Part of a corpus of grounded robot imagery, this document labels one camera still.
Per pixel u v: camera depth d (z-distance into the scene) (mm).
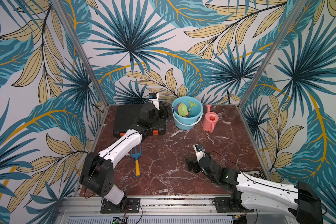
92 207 746
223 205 733
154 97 677
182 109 1030
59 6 675
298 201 419
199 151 664
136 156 906
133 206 722
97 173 431
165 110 715
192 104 1014
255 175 836
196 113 928
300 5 680
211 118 999
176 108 1010
